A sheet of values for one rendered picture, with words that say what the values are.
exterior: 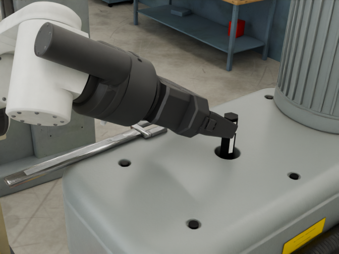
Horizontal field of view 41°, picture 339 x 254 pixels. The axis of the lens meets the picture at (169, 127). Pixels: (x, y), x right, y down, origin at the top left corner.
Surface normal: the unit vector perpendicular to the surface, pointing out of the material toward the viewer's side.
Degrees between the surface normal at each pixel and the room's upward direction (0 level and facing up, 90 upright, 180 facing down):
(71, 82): 59
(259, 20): 90
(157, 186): 0
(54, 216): 0
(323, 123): 90
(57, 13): 51
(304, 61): 90
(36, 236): 0
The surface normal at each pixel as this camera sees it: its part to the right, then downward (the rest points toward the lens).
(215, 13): -0.79, 0.29
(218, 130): 0.56, 0.37
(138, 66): 0.66, -0.46
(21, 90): -0.31, -0.25
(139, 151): 0.04, -0.86
